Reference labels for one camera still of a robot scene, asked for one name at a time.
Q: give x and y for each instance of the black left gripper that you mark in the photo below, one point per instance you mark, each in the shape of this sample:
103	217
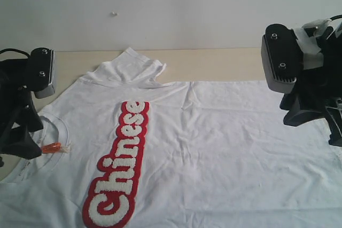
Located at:
14	93

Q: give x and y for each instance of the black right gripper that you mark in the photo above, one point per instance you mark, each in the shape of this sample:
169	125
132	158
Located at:
320	78

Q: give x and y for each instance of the white t-shirt red lettering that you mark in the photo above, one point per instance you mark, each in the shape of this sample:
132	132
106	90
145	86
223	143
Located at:
180	154

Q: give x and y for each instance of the orange neck label tag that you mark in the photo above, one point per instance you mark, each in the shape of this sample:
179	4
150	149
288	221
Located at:
55	148

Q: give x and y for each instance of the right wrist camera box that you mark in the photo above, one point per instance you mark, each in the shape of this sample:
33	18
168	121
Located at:
282	58

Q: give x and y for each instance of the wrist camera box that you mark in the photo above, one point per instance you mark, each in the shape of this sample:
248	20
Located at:
282	58
40	76

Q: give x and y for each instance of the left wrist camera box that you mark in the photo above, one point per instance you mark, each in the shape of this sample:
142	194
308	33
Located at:
40	76

